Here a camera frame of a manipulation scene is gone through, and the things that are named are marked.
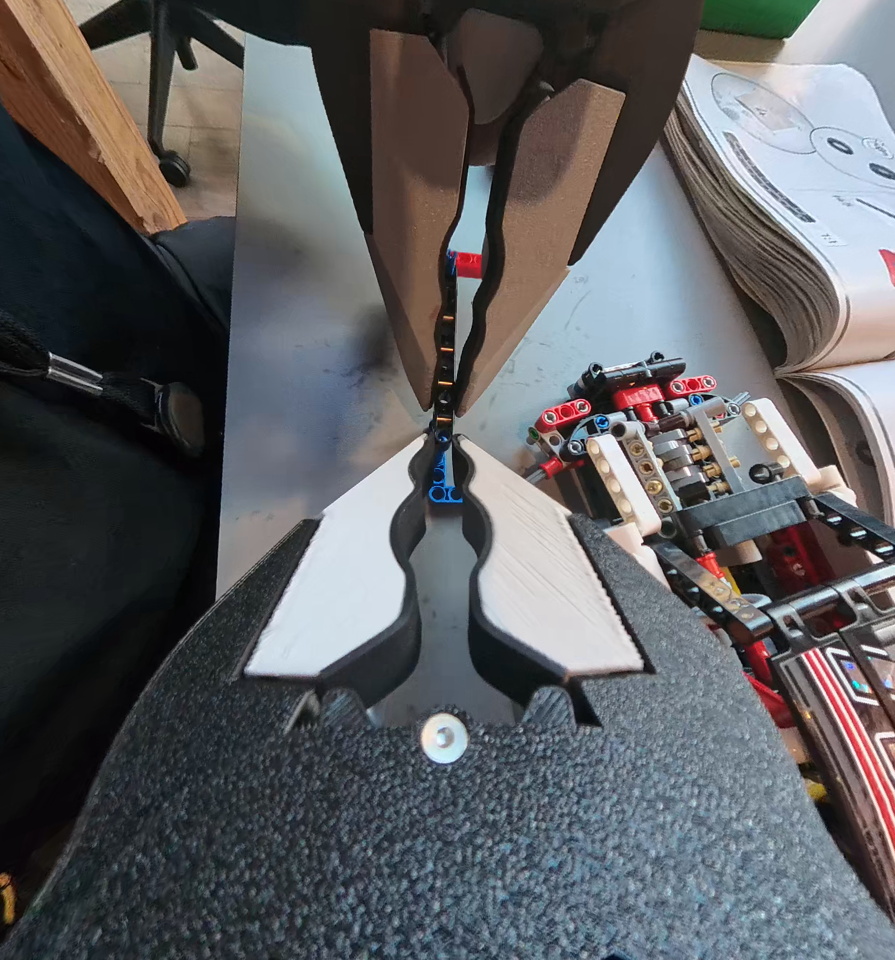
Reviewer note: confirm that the person's dark trousers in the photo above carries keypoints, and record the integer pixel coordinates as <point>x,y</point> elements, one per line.
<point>200,262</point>

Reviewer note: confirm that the long black brick beam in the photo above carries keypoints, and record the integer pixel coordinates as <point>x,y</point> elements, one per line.
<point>447,337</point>

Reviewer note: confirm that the open building instruction booklet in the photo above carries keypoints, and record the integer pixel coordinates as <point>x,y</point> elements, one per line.
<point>792,187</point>

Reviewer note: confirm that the small blue connector pin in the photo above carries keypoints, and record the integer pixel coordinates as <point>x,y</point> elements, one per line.
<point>451,262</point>

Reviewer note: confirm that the toy brick race car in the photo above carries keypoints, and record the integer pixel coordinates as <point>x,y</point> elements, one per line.
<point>755,510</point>

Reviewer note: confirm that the round black badge reel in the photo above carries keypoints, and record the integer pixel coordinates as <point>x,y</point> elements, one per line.
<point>181,420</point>

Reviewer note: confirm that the person's black jacket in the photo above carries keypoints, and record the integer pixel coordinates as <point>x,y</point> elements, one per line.
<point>57,600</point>

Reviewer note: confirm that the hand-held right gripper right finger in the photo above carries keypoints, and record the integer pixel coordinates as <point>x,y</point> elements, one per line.
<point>552,592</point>

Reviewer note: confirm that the red angled brick beam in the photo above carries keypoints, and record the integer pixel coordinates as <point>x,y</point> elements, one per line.
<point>470,262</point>

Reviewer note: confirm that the wooden panel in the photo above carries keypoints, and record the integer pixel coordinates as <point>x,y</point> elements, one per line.
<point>65,97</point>

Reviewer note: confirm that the green plastic bin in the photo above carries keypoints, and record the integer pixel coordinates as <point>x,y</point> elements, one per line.
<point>755,15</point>

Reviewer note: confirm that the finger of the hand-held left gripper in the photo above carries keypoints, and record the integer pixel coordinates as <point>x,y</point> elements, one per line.
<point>414,187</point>
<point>545,210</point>

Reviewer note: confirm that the blue angled brick beam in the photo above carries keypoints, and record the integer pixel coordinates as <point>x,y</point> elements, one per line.
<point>444,484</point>

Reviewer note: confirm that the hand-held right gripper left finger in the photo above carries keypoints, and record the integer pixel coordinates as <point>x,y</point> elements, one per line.
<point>335,600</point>

